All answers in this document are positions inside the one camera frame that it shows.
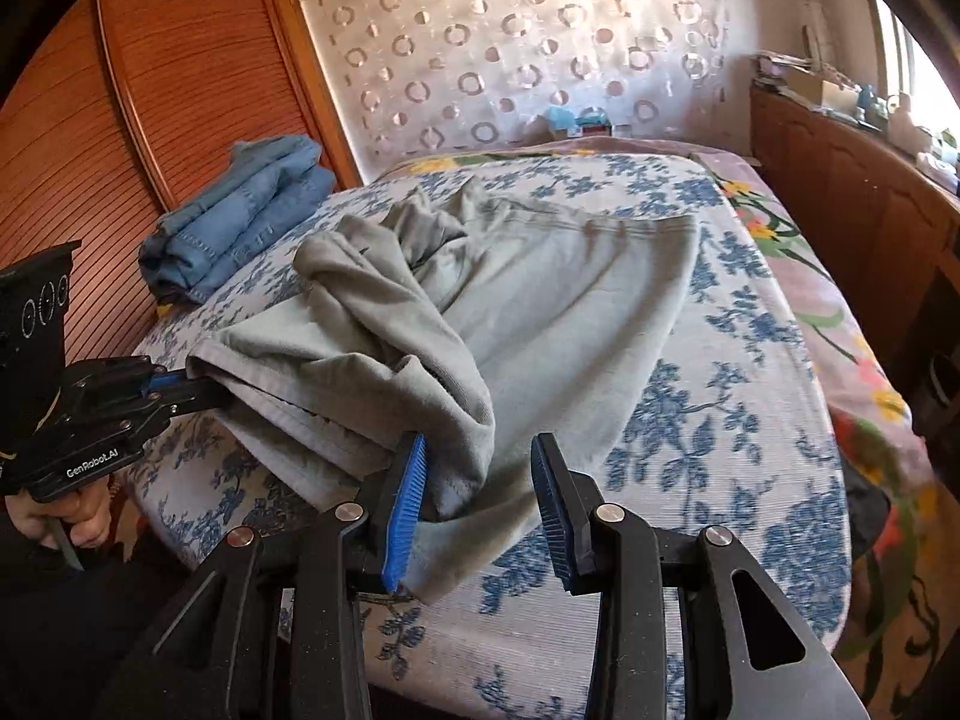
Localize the wooden headboard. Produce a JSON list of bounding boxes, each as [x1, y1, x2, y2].
[[0, 0, 365, 383]]

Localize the grey pants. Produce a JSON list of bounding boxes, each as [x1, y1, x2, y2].
[[186, 184, 702, 605]]

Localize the circle patterned curtain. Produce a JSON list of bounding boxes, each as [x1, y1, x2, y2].
[[289, 0, 751, 181]]

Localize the person's dark clothing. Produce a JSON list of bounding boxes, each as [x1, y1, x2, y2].
[[0, 532, 226, 720]]

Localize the row of bottles and clutter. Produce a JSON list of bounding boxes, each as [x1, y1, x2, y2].
[[754, 49, 960, 188]]

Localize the blue floral blanket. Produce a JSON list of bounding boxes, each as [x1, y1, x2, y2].
[[124, 152, 856, 720]]

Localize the cardboard box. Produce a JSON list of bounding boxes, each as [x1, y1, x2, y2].
[[780, 64, 860, 112]]

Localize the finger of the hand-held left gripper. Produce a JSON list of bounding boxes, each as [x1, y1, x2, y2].
[[64, 355, 185, 397], [45, 379, 235, 442]]

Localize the person's left hand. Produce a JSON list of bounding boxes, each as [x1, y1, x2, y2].
[[4, 476, 115, 550]]

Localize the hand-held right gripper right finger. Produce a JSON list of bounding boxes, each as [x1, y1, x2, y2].
[[529, 431, 871, 720]]

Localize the folded blue jeans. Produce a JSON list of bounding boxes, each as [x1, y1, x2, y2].
[[137, 133, 338, 306]]

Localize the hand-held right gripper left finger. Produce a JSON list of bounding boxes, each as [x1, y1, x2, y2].
[[97, 431, 432, 720]]

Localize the wooden cabinet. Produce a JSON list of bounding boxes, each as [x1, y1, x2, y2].
[[750, 79, 960, 421]]

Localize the window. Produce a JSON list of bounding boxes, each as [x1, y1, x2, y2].
[[870, 0, 960, 137]]

